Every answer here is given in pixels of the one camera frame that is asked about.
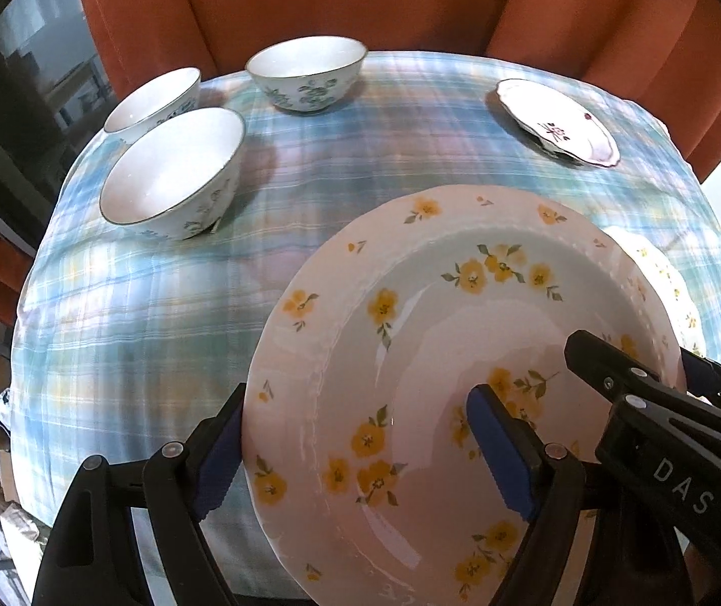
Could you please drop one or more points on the white bowl with blue flowers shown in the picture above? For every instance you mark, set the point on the white bowl with blue flowers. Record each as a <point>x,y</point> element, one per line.
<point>164,170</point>
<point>306,72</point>
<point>145,101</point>

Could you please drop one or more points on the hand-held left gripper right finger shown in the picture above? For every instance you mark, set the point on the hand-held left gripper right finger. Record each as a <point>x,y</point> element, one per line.
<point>499,454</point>

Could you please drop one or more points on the small plate with purple flower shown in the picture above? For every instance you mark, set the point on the small plate with purple flower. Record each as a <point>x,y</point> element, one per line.
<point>562,120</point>

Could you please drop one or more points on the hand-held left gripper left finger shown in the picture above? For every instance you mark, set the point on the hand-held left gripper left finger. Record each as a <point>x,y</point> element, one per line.
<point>221,454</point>

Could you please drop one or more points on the plaid pastel tablecloth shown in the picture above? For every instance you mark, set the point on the plaid pastel tablecloth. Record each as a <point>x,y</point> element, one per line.
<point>366,158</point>

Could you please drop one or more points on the white scalloped plate yellow flowers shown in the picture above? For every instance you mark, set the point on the white scalloped plate yellow flowers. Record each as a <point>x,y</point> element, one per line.
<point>670,284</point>

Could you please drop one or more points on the pink plate with yellow flowers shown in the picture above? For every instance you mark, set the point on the pink plate with yellow flowers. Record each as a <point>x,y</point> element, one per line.
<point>411,353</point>

